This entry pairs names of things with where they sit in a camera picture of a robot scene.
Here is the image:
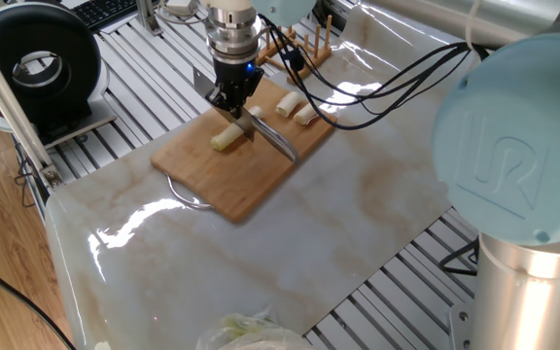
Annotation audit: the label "short cut scallion piece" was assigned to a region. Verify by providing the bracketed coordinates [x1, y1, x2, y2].
[293, 102, 320, 126]
[274, 90, 303, 119]

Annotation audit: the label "black floor cable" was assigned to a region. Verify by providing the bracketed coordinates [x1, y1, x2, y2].
[0, 246, 78, 350]

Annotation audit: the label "white scallion stalk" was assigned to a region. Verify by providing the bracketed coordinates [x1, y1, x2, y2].
[210, 105, 264, 153]

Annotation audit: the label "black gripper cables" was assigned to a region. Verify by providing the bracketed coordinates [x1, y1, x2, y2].
[258, 13, 490, 276]

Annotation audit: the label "steel cleaver knife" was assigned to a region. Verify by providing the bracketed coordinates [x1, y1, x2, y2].
[192, 66, 300, 165]

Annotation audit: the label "grey fan base plate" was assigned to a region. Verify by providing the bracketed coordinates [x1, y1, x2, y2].
[41, 94, 119, 151]

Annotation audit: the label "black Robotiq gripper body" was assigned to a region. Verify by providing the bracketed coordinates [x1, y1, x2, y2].
[211, 56, 265, 103]

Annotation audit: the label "white charger with cord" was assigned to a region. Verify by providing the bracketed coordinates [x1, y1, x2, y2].
[155, 0, 208, 26]

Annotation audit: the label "black keyboard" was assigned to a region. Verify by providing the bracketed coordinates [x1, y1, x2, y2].
[69, 0, 141, 34]

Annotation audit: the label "silver robot mounting plate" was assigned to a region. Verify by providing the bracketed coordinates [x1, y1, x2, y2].
[448, 303, 475, 350]

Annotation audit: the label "black round duct fan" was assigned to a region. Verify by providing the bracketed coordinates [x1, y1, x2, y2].
[0, 2, 104, 140]

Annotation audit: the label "aluminium bracket post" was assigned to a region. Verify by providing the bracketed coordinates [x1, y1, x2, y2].
[135, 0, 164, 37]

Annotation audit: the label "bamboo cutting board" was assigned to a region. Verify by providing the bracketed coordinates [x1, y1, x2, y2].
[150, 77, 338, 225]

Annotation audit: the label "aluminium frame beam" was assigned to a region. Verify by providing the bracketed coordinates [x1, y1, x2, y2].
[0, 18, 64, 190]

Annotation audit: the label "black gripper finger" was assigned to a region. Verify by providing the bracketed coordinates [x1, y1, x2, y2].
[226, 87, 257, 121]
[205, 85, 230, 111]

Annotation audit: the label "wooden peg rack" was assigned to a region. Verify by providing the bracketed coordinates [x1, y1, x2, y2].
[255, 13, 333, 88]

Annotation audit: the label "plastic bag of scallion scraps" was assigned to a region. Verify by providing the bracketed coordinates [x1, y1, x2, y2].
[195, 310, 334, 350]

